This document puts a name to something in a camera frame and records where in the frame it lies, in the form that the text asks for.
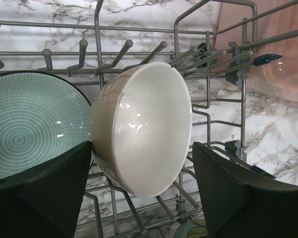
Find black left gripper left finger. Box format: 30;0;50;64
0;141;91;238

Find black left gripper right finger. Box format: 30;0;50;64
192;142;298;238

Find grey wire dish rack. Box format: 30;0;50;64
0;0;298;238

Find beige patterned bowl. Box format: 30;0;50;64
87;62;192;198

